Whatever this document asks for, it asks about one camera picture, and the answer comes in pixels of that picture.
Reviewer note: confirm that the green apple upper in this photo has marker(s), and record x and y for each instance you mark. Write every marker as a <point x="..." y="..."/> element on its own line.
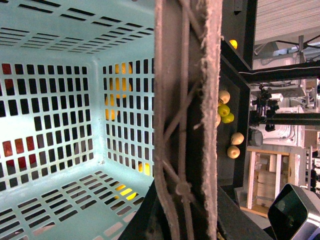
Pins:
<point x="223" y="110"/>

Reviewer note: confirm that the pale pear middle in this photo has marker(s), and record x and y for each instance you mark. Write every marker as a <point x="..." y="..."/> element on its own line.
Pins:
<point x="237" y="138"/>

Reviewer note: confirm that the green apple lower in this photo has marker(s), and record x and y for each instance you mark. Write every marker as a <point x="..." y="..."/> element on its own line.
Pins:
<point x="228" y="118"/>

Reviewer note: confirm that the pale pear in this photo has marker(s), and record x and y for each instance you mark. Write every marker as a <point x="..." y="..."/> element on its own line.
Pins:
<point x="233" y="152"/>
<point x="224" y="96"/>
<point x="237" y="138"/>

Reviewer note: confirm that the black fruit display tray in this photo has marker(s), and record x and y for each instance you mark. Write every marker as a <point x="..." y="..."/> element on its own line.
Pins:
<point x="231" y="171"/>

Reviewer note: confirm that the grey camera box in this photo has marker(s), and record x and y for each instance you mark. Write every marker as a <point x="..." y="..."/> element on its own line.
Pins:
<point x="295" y="214"/>

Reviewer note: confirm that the yellow fruit on shelf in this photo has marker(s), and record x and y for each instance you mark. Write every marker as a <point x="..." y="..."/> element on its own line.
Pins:
<point x="234" y="43"/>

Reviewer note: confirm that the pale pear upper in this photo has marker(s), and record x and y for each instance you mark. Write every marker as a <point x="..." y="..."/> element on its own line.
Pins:
<point x="224" y="96"/>

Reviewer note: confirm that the black metal frame bar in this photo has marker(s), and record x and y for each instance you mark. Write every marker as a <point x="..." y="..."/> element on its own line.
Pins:
<point x="307" y="70"/>

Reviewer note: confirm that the light blue plastic basket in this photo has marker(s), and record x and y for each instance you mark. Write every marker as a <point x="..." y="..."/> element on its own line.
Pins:
<point x="76" y="113"/>

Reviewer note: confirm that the green apple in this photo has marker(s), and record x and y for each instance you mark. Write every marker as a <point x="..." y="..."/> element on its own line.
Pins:
<point x="228" y="118"/>
<point x="223" y="110"/>

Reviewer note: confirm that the pale pear lower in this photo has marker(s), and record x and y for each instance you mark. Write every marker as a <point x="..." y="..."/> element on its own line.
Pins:
<point x="233" y="152"/>

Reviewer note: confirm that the wooden white shelf frame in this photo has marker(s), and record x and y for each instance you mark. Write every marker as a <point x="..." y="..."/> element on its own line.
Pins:
<point x="269" y="172"/>

